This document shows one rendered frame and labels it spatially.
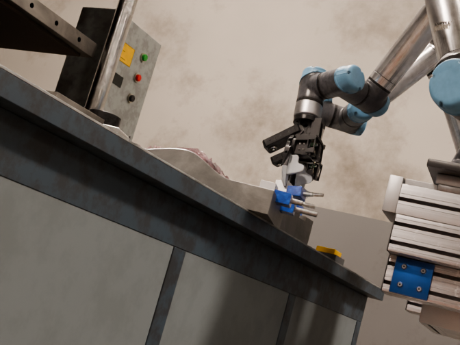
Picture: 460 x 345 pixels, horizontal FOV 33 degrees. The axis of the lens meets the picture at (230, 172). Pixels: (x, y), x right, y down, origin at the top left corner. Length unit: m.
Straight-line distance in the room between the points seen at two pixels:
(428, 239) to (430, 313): 0.20
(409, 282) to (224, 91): 3.19
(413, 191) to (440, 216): 0.09
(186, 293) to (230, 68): 3.41
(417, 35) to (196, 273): 0.93
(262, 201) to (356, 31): 3.20
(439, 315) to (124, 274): 0.84
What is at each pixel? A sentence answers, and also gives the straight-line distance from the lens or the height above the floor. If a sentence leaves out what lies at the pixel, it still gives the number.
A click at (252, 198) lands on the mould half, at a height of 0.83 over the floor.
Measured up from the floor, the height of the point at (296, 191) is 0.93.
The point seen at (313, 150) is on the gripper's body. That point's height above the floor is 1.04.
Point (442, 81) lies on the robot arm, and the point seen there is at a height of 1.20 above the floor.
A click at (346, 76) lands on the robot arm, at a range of 2.07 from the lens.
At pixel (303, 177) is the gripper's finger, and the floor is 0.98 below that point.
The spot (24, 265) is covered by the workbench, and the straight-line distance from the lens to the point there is 1.23.
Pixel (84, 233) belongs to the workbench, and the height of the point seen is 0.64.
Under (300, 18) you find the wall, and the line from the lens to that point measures 4.94.
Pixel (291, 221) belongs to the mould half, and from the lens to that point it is 2.08.
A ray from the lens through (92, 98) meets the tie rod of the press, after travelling 2.51.
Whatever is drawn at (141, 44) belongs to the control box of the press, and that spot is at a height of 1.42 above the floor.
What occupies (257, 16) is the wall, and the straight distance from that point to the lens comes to 5.03.
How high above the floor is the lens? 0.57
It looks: 10 degrees up
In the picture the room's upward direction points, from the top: 16 degrees clockwise
